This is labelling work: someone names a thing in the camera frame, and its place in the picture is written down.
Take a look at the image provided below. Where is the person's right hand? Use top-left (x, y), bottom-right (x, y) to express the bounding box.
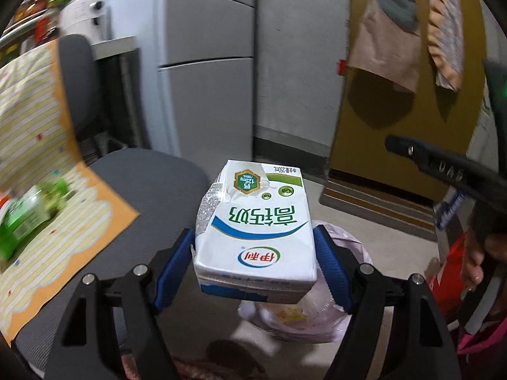
top-left (463, 231), bottom-right (507, 291)

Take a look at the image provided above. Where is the patterned hanging bag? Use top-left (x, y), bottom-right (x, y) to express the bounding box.
top-left (426, 0), bottom-right (464, 92)

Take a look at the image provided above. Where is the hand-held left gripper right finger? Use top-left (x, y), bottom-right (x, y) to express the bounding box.
top-left (313, 224), bottom-right (464, 380)

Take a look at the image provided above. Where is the green plastic bottle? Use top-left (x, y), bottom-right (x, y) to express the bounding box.
top-left (0, 178), bottom-right (70, 262)

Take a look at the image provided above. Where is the grey office chair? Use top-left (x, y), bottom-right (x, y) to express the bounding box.
top-left (16, 34), bottom-right (210, 380)

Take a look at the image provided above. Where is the tan hanging bag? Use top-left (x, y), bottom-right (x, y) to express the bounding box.
top-left (346, 0), bottom-right (422, 93)

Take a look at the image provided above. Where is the person's red clothing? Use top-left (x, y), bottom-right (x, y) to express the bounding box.
top-left (430, 233), bottom-right (507, 369)

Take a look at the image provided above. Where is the olive door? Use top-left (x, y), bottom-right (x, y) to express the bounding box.
top-left (329, 0), bottom-right (496, 210)

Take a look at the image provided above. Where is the cluttered shelf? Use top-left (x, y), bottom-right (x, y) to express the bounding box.
top-left (0, 0), bottom-right (104, 50)

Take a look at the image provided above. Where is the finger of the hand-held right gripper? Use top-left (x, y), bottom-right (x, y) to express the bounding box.
top-left (385, 135), bottom-right (507, 200)

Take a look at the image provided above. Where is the white round appliance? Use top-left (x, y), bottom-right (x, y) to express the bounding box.
top-left (59, 0), bottom-right (109, 42)

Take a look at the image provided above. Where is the grey refrigerator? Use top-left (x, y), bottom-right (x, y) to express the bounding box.
top-left (101, 0), bottom-right (258, 159)

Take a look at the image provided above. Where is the yellow striped dotted cloth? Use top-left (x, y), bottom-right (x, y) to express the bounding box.
top-left (0, 41), bottom-right (141, 333)

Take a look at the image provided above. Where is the striped doormat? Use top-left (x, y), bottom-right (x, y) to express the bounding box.
top-left (320, 176), bottom-right (440, 242)

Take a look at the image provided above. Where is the trash bin with pink bag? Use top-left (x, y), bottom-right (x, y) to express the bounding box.
top-left (238, 219), bottom-right (375, 343)

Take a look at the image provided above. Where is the white milk carton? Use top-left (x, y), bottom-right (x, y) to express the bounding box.
top-left (193, 159), bottom-right (319, 305)

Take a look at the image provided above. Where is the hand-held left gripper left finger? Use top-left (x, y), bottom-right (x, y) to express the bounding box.
top-left (45, 227), bottom-right (196, 380)

